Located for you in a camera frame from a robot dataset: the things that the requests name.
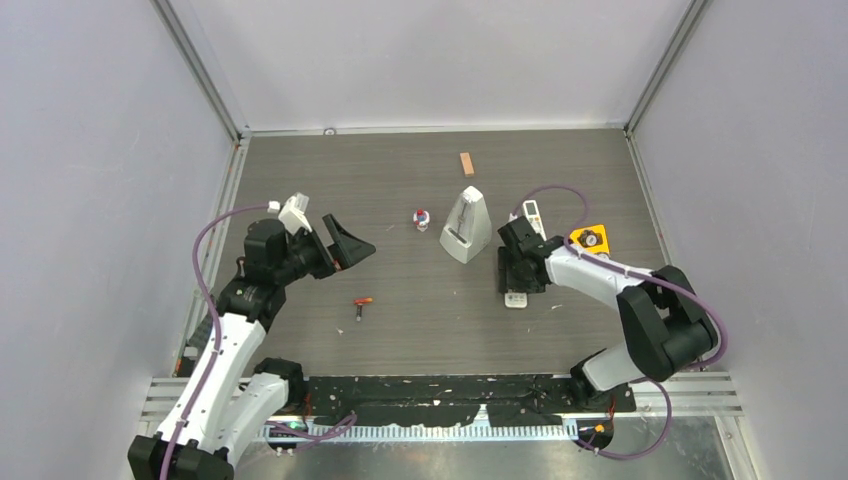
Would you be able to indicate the grey rounded remote control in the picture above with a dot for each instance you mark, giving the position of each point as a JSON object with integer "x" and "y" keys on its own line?
{"x": 531, "y": 211}

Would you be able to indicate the small wooden block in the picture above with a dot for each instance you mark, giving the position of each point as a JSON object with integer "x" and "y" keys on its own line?
{"x": 467, "y": 164}

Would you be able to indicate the small white remote control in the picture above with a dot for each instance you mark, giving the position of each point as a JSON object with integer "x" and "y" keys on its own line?
{"x": 515, "y": 300}

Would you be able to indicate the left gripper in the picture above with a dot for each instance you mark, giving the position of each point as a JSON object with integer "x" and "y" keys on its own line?
{"x": 345, "y": 250}

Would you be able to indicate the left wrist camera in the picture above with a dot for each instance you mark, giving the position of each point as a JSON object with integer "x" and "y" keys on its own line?
{"x": 292, "y": 213}

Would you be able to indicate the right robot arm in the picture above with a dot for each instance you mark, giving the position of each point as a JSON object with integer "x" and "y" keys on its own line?
{"x": 664, "y": 326}

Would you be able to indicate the small red blue figurine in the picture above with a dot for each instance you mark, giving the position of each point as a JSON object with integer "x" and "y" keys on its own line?
{"x": 421, "y": 220}

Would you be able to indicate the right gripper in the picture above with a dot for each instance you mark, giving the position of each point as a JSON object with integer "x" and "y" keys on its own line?
{"x": 508, "y": 282}

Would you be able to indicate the yellow triangle toy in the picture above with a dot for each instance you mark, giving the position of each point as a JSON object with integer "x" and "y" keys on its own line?
{"x": 593, "y": 238}

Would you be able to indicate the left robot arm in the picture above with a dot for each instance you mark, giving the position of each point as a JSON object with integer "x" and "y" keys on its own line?
{"x": 211, "y": 425}

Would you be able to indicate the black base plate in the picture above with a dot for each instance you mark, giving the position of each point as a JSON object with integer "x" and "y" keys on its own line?
{"x": 450, "y": 400}

